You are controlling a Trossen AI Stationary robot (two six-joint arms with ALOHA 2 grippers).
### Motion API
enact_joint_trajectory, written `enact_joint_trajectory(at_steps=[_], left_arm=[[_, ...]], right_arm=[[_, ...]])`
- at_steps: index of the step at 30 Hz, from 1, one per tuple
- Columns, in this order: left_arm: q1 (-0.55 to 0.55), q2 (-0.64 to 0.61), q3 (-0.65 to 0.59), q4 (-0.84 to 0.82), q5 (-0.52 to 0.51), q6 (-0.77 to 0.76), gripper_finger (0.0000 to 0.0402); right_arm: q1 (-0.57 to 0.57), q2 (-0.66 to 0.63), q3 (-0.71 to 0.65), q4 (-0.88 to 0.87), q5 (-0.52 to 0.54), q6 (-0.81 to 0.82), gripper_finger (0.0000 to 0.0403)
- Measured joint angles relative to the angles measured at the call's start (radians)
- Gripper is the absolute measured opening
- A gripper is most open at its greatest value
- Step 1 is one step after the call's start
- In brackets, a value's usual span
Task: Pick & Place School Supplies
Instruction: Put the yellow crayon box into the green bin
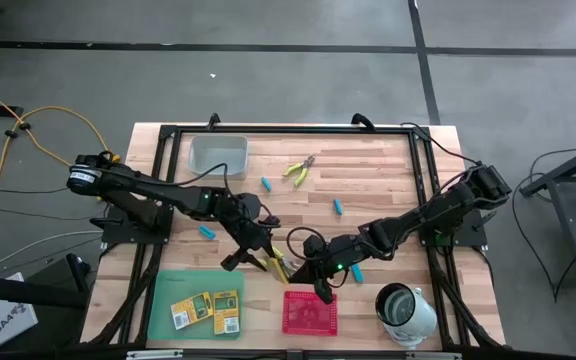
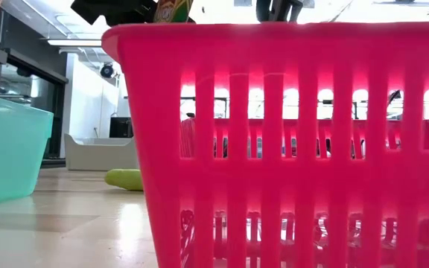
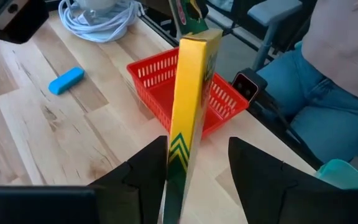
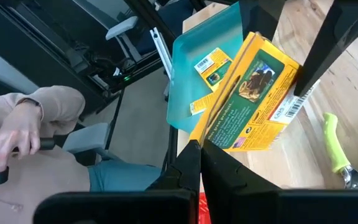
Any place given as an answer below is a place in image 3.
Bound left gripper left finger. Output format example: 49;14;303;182
90;136;168;224

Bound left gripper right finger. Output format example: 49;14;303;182
228;136;358;224

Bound yellow green crayon box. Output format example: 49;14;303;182
163;0;223;224

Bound blue eraser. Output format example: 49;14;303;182
48;67;85;96

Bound teal translucent plastic bin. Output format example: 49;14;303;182
315;159;358;190

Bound red plastic slotted basket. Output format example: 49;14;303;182
126;46;250;139

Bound person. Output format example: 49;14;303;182
256;0;358;164

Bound blue-grey chair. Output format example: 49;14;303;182
216;0;304;72

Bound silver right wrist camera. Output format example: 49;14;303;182
0;0;30;31

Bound white cable coil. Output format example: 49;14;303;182
57;0;145;44

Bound black table-level camera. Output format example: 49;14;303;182
231;67;269;103

